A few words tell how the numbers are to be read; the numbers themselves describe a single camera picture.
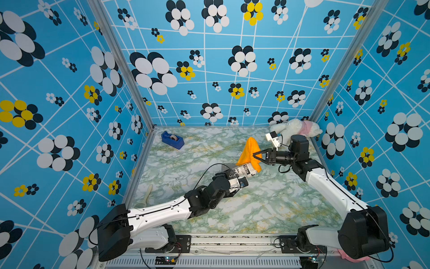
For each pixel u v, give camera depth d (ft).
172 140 3.45
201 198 1.83
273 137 2.33
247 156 2.46
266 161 2.26
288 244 2.41
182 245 2.41
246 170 2.37
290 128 3.57
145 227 1.44
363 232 1.31
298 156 2.06
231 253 2.37
